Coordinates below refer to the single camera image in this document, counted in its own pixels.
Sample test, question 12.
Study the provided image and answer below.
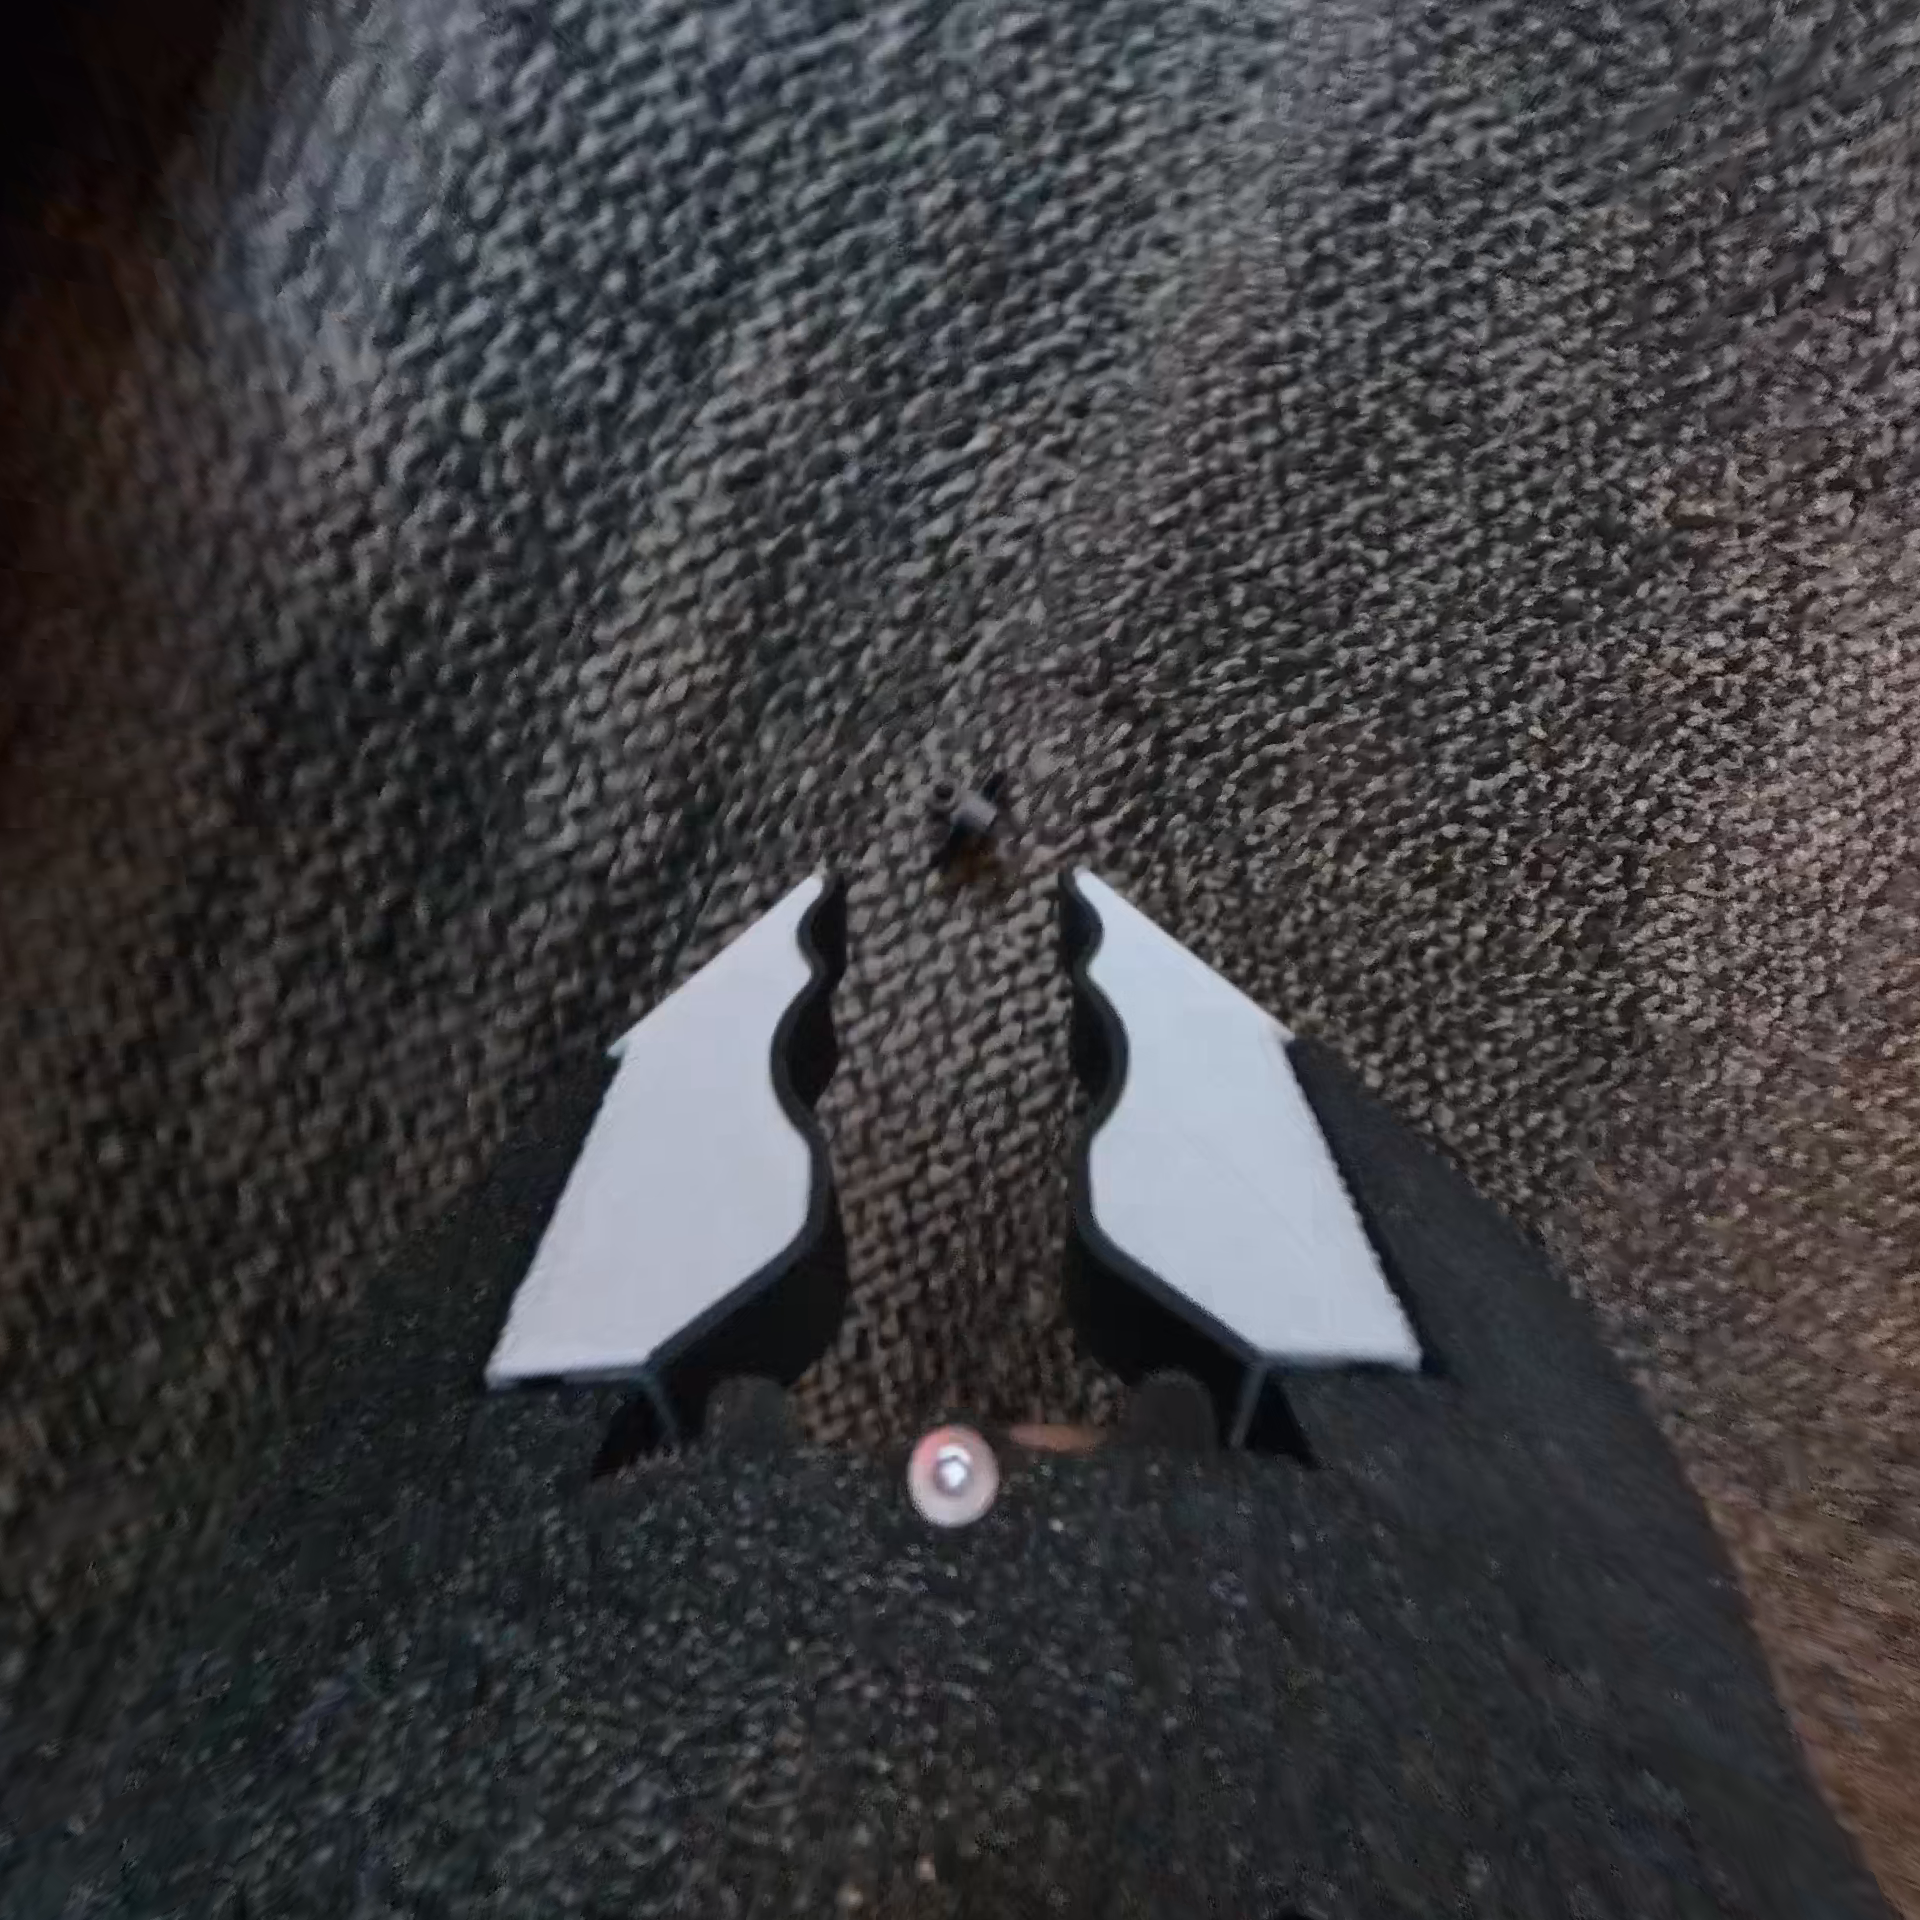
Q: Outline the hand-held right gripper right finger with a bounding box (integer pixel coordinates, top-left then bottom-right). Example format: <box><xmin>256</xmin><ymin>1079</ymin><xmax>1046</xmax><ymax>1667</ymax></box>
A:
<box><xmin>1057</xmin><ymin>863</ymin><xmax>1426</xmax><ymax>1373</ymax></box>

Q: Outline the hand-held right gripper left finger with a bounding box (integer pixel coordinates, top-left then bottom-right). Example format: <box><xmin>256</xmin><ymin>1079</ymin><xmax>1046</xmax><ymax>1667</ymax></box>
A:
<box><xmin>483</xmin><ymin>863</ymin><xmax>850</xmax><ymax>1389</ymax></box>

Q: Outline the grey connector with black pin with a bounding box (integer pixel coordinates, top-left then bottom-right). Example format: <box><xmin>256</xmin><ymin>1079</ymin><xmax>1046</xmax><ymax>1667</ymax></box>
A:
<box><xmin>923</xmin><ymin>768</ymin><xmax>1013</xmax><ymax>885</ymax></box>

